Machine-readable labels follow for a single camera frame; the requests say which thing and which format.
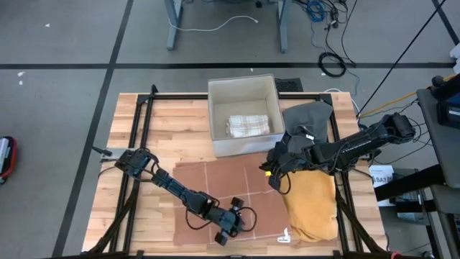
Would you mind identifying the black floor cable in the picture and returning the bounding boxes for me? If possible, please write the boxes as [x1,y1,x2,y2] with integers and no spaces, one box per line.
[310,0,360,69]

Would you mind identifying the long thin black pole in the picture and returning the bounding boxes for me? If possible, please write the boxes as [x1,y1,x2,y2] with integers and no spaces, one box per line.
[357,0,447,116]

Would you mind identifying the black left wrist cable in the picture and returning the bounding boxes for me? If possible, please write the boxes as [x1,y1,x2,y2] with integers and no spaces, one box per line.
[239,206,258,233]

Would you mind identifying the small white towel tag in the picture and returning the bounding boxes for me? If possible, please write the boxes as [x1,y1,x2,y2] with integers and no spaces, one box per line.
[276,228,292,244]

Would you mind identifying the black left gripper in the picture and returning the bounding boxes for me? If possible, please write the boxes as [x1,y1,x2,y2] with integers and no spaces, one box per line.
[208,206,246,247]

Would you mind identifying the black perforated floor plate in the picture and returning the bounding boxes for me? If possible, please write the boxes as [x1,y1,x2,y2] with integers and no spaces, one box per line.
[275,78,304,93]

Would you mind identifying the blue cable bundle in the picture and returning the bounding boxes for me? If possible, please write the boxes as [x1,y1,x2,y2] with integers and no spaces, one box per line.
[305,0,326,22]

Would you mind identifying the grey desk leg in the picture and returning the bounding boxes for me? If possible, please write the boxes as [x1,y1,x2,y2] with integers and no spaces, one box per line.
[275,0,290,53]
[164,0,184,51]

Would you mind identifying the white plaid kitchen towel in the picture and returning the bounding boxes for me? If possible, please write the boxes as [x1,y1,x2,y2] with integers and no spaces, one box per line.
[225,114,271,139]

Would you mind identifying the yellow cable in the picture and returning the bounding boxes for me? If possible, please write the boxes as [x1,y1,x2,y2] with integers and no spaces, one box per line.
[359,74,456,118]

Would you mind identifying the white printed paper box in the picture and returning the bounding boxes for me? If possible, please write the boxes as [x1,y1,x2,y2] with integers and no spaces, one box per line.
[368,164,395,208]

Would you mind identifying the black side desk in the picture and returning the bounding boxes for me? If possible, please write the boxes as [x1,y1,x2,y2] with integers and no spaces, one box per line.
[373,88,460,259]

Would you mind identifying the beige fabric storage box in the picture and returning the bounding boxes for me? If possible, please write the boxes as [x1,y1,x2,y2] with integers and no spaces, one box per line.
[207,73,287,158]

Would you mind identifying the white floor cable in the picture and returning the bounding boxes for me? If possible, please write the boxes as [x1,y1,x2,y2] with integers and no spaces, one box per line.
[167,14,259,33]

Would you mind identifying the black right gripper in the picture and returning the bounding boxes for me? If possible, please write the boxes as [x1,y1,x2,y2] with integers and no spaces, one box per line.
[267,142,318,173]

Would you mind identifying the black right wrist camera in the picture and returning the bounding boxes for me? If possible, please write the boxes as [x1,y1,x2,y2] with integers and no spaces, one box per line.
[267,176,283,191]

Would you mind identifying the coiled black cable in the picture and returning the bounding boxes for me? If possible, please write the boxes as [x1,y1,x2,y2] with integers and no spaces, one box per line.
[318,52,348,78]

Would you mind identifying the pink striped towel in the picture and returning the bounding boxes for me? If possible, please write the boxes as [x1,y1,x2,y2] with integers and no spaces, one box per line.
[172,153,293,247]

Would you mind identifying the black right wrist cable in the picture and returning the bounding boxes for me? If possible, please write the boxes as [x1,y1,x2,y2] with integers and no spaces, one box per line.
[279,171,293,196]

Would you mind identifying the red and black bag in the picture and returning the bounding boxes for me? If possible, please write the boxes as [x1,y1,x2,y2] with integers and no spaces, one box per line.
[0,135,18,185]

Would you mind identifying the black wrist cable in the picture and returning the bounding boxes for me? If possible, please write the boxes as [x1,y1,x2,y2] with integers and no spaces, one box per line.
[239,206,258,233]
[279,171,293,196]

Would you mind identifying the white crumpled sheet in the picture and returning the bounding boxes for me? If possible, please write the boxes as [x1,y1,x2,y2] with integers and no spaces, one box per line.
[448,42,460,75]

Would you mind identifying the mustard yellow towel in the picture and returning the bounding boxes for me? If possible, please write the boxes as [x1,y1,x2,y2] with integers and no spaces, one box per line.
[279,168,339,244]

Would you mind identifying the dark grey towel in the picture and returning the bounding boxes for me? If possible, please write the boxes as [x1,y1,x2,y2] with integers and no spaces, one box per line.
[282,100,334,145]

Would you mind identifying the black electronics case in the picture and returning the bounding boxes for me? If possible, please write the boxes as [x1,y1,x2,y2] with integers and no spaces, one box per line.
[431,73,460,129]

